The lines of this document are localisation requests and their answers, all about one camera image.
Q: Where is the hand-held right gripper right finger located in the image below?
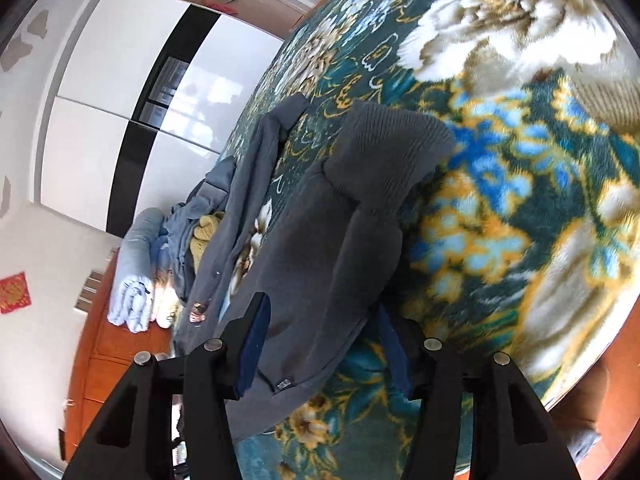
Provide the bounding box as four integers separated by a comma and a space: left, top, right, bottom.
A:
377, 305, 582, 480

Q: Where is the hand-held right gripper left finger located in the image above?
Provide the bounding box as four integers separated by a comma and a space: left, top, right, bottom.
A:
62, 292, 272, 480

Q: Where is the grey knit sweater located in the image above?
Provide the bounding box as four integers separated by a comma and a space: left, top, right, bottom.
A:
172, 95, 457, 442

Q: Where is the pile of clothes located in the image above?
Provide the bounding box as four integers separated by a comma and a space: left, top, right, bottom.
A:
159, 156, 239, 306

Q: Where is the cream folded cloth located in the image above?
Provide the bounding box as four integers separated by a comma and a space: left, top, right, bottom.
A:
150, 270, 182, 330

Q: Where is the olive yellow garment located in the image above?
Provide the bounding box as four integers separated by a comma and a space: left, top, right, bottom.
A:
189, 212, 226, 275

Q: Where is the light blue rolled quilt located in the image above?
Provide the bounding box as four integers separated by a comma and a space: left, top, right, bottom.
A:
107, 208, 166, 334

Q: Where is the wooden bed headboard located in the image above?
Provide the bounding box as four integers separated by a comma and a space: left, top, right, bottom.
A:
59, 246, 182, 462

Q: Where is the floral green blanket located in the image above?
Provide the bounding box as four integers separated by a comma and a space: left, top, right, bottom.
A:
218, 0, 632, 480

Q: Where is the white glossy wardrobe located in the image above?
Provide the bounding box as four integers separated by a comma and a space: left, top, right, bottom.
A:
40, 0, 285, 239

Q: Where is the red paper wall decoration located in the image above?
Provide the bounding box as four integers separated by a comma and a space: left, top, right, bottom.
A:
0, 272, 32, 315

